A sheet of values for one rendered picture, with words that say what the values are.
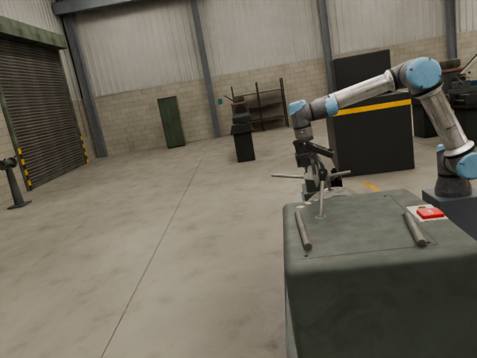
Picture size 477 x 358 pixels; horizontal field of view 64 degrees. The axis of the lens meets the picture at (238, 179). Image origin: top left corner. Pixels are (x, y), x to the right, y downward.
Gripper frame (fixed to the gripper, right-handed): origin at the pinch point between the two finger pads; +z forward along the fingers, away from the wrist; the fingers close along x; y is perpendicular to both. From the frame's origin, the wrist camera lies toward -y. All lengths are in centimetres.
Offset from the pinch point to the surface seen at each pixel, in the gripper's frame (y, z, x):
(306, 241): -4, -1, 62
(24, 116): 920, -151, -690
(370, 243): -21, 3, 60
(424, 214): -36, 3, 43
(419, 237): -33, 2, 61
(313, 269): -7, 2, 73
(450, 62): -161, 4, -671
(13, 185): 760, 13, -451
